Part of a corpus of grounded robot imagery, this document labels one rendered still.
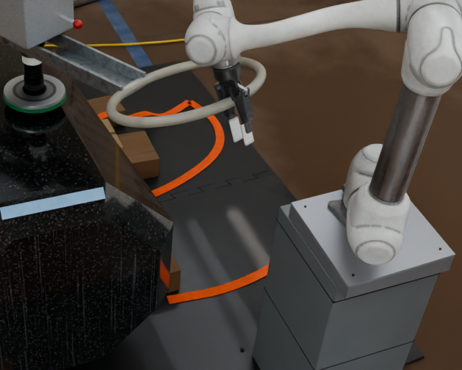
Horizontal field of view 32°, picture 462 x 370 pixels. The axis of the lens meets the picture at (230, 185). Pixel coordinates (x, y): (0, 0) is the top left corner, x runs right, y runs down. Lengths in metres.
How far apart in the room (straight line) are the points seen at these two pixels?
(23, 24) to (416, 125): 1.28
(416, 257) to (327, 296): 0.29
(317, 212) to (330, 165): 1.66
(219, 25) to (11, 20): 0.92
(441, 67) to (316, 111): 2.76
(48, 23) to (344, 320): 1.35
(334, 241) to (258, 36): 0.80
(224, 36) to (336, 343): 1.16
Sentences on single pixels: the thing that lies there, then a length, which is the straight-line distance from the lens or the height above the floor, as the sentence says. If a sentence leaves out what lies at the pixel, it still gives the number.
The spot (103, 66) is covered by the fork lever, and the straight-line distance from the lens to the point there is 2.72.
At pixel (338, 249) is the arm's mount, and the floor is 0.86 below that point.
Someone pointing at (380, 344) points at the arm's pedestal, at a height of 0.44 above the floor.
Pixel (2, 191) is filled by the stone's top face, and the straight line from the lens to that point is 2.61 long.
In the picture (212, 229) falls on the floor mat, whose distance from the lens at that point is 3.74.
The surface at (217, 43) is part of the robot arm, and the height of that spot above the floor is 1.58.
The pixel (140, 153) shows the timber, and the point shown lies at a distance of 3.96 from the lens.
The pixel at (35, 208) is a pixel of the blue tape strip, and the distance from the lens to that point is 2.59.
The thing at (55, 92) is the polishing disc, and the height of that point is 0.92.
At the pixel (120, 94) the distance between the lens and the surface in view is 2.52.
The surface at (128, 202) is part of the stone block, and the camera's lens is 2.70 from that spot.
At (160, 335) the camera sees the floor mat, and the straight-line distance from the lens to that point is 3.29.
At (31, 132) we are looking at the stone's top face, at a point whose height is 0.87.
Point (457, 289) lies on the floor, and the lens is 3.78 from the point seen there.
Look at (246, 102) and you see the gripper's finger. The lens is 2.20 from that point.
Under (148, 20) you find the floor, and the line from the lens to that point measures 5.35.
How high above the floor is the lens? 2.55
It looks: 39 degrees down
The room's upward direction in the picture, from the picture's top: 7 degrees clockwise
